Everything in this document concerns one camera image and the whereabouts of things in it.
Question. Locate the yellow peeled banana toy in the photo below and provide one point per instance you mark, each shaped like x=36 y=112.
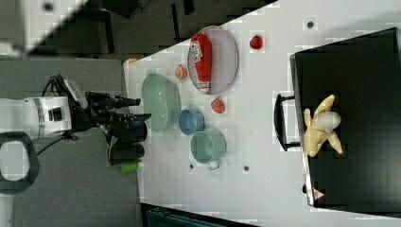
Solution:
x=320 y=127

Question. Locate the teal crate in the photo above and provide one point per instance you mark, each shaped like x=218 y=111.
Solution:
x=161 y=217

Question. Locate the blue bowl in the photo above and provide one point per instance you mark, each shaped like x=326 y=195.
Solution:
x=191 y=121

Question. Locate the green cup with handle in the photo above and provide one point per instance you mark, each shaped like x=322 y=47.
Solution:
x=208 y=147

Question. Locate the green oval colander basket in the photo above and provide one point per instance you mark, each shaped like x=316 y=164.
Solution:
x=161 y=99

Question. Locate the purple round plate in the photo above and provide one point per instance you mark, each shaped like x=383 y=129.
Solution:
x=224 y=60

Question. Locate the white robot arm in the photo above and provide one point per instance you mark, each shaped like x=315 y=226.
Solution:
x=51 y=116

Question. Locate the black cylinder lower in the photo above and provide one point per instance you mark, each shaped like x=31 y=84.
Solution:
x=120 y=154

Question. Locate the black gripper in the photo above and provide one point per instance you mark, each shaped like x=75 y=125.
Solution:
x=87 y=111

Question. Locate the black toaster oven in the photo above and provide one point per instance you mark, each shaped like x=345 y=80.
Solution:
x=363 y=75

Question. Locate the black loop stand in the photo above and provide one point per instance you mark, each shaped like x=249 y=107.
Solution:
x=19 y=162

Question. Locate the red strawberry toy near plate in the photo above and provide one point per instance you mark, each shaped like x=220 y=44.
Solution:
x=218 y=106

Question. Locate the red strawberry toy far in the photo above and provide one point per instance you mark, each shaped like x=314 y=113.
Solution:
x=256 y=42

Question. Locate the green marker cap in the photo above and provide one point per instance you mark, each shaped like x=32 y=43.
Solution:
x=129 y=167

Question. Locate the red ketchup bottle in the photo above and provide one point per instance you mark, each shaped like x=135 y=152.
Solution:
x=201 y=54

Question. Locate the orange slice toy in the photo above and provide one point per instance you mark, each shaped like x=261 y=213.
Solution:
x=180 y=72

